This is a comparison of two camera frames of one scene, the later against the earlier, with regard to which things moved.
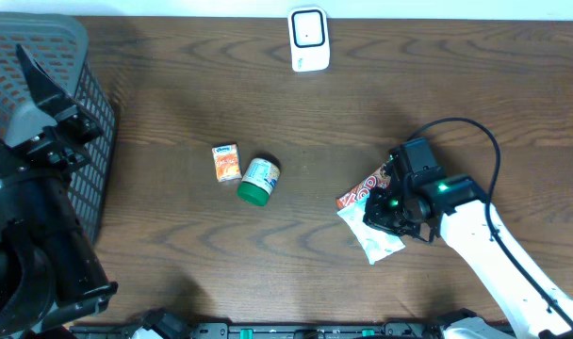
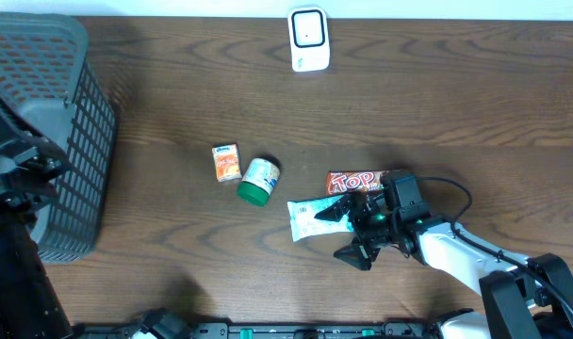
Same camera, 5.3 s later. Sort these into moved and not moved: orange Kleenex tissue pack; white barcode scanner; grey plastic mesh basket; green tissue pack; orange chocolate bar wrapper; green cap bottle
Moved: orange chocolate bar wrapper; green tissue pack
Not moved: orange Kleenex tissue pack; white barcode scanner; green cap bottle; grey plastic mesh basket
